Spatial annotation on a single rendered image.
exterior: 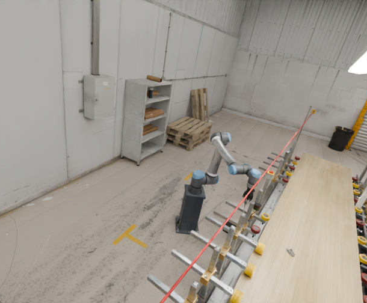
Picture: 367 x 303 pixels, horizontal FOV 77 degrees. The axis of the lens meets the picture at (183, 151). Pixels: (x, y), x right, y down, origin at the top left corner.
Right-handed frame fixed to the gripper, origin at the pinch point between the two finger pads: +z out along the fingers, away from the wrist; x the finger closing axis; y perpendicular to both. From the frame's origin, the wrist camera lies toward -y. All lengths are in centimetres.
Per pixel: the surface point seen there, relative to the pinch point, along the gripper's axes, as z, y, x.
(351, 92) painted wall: -81, -774, 77
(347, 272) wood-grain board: 8, 12, 91
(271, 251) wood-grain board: 8, 35, 37
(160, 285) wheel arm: 2, 119, -10
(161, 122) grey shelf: 32, -186, -252
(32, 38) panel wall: -106, 60, -256
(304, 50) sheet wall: -182, -756, -108
